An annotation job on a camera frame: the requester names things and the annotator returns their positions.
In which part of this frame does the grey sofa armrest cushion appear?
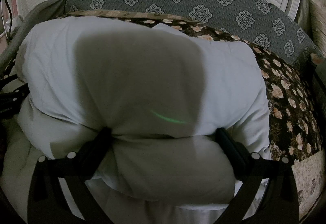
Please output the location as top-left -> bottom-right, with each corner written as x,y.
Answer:
0,0 -> 67,68

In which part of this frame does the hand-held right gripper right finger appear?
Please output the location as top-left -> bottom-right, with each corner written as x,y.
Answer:
215,127 -> 300,224

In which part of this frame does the light blue puffer jacket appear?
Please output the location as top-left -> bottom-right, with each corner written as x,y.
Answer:
0,15 -> 272,224

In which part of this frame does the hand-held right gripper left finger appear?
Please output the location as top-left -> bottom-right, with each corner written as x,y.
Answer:
27,127 -> 114,224

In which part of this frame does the beige pillow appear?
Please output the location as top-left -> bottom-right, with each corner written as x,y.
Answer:
309,0 -> 326,43

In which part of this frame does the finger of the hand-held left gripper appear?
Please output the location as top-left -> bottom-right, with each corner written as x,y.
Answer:
0,83 -> 30,105

